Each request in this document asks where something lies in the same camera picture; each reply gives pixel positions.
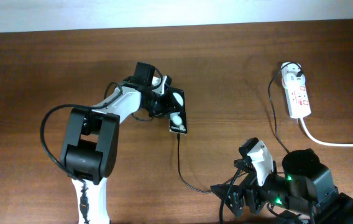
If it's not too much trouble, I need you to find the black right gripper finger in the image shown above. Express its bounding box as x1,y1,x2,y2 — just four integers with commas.
210,184,239,198
224,194,244,218

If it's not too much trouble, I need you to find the black smartphone silver back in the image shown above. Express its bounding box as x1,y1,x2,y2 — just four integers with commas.
168,87,188,134

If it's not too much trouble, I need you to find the black charger cable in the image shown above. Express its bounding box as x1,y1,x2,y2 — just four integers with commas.
176,61,304,194

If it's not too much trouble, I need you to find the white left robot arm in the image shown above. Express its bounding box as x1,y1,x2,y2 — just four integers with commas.
60,62,186,223

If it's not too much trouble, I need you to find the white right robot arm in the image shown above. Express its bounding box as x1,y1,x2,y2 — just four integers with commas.
211,149,353,223

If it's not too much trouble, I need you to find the white charger plug adapter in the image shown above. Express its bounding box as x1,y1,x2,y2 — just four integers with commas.
282,74,306,89

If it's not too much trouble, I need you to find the white power strip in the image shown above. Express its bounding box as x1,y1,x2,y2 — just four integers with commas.
282,62,311,119

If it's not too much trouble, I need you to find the white power strip cord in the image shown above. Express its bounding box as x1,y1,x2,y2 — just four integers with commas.
297,117,353,149

